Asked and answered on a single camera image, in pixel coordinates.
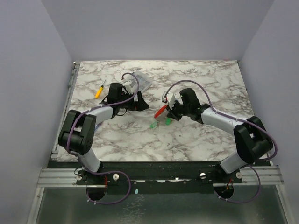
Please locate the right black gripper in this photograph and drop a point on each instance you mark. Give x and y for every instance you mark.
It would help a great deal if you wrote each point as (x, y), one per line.
(175, 111)

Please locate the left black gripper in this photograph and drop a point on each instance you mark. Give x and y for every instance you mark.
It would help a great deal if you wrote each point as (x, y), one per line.
(140, 104)

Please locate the keyring bunch with tags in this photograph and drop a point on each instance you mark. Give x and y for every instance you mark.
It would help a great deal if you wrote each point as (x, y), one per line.
(161, 116)

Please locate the green key tag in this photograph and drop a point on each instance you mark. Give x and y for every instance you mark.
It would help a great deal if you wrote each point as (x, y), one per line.
(154, 125)

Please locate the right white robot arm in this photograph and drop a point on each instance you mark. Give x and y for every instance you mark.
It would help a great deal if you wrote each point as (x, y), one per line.
(250, 138)

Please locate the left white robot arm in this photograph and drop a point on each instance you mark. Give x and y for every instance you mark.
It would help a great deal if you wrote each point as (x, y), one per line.
(76, 135)

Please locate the clear plastic organizer box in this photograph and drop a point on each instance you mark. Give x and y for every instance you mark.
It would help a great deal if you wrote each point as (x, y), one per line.
(145, 81)

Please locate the yellow black screwdriver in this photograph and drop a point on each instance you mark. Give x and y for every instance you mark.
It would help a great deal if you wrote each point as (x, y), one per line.
(100, 90)

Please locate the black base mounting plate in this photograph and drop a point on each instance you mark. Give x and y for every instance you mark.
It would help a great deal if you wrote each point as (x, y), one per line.
(158, 177)

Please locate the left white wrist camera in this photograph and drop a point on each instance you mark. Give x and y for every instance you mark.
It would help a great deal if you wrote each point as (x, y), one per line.
(131, 85)

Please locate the aluminium rail frame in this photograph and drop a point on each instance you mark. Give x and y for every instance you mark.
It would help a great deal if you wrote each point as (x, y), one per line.
(259, 199)

